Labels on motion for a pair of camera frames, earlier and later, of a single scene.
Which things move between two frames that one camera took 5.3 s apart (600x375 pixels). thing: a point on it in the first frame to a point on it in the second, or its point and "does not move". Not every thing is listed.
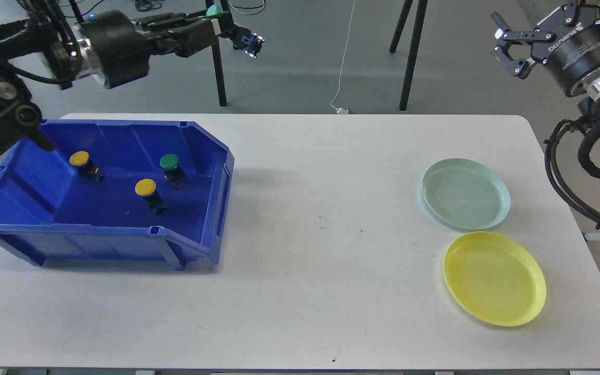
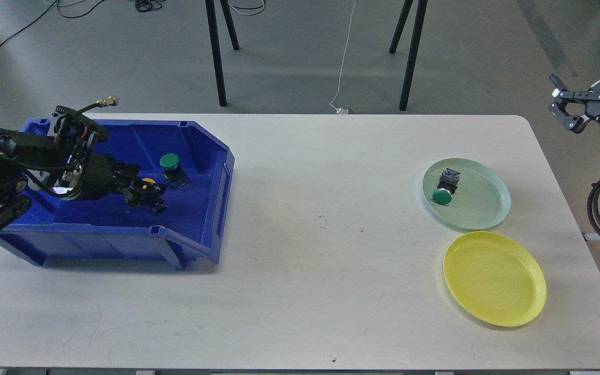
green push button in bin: [173, 172] does not move
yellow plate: [494, 279] does not move
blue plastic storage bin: [114, 190] does not move
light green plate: [465, 194] does not move
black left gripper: [120, 48] to [92, 177]
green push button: [213, 10] to [447, 186]
